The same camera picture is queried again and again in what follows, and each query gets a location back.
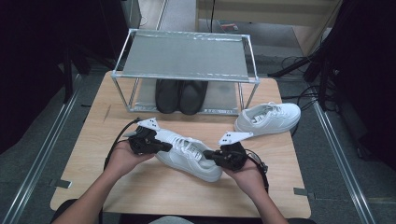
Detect right hand-held gripper black cable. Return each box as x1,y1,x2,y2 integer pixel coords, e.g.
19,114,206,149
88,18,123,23
246,148,271,194

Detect black floor cables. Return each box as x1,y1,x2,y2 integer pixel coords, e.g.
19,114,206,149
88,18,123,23
281,55,323,138

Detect person's left hand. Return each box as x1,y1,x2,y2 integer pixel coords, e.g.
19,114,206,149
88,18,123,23
105,141,156,180

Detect black chair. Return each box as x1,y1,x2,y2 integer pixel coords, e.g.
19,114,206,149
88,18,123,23
49,199,78,224

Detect light wooden cabinet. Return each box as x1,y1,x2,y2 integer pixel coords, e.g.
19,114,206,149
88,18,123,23
195,0,344,57

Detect black stand legs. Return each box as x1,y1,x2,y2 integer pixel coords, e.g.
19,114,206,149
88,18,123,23
267,46,340,110

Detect black curtain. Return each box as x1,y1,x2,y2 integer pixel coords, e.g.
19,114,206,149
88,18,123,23
0,0,132,155
311,0,396,171

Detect metal floor rail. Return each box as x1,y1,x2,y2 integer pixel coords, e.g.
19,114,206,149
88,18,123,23
1,88,82,224
312,101,377,224

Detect hand-held gripper black cable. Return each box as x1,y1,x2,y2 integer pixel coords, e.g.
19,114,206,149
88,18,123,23
103,117,141,171
246,148,271,194

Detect grey tape piece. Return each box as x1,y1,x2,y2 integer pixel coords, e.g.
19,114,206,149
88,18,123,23
49,178,73,189
293,187,316,200

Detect person's right hand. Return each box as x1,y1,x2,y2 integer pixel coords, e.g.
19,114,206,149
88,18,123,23
221,157,269,196

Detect white sneaker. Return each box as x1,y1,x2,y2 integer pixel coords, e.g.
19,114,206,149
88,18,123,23
233,101,302,138
153,129,223,183

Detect metal shoe rack grey shelves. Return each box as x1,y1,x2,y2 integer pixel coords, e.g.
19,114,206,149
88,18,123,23
111,28,261,116

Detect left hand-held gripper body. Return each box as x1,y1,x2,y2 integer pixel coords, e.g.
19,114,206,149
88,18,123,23
123,117,163,156

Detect person's grey clothing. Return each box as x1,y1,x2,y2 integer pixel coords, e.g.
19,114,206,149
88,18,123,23
148,216,194,224

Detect red item on floor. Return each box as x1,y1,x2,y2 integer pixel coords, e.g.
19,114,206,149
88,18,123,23
219,21,241,33

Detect left hand-held gripper black cable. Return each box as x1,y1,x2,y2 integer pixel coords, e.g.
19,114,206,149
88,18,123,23
103,117,141,171

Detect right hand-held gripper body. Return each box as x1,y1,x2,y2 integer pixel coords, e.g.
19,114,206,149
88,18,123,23
214,131,254,172

